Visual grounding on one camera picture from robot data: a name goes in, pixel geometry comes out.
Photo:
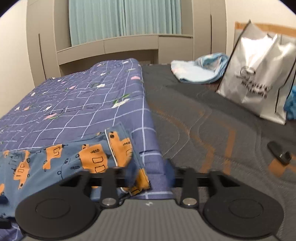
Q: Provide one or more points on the light blue blanket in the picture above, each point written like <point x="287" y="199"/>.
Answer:
<point x="192" y="71"/>

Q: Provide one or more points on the grey padded wooden headboard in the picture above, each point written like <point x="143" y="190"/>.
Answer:
<point x="277" y="29"/>

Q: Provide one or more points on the blue checked floral quilt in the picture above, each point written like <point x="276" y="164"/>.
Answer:
<point x="81" y="104"/>

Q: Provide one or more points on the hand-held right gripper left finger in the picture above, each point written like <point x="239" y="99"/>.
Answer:
<point x="113" y="185"/>

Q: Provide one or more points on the blue pants with orange print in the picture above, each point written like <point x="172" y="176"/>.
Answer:
<point x="57" y="162"/>

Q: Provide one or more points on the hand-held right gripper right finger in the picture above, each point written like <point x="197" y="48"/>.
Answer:
<point x="189" y="185"/>

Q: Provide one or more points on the teal curtain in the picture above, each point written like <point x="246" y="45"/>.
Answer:
<point x="104" y="18"/>

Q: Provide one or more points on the white shopping bag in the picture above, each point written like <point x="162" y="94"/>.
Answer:
<point x="254" y="69"/>

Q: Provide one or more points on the blue crumpled cloth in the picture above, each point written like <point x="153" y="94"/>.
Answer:
<point x="291" y="104"/>

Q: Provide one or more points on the grey bed mattress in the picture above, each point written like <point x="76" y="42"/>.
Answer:
<point x="208" y="115"/>

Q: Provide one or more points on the black remote control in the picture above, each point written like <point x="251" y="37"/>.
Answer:
<point x="276" y="149"/>

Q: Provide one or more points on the beige built-in wardrobe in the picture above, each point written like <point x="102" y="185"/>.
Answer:
<point x="129" y="44"/>

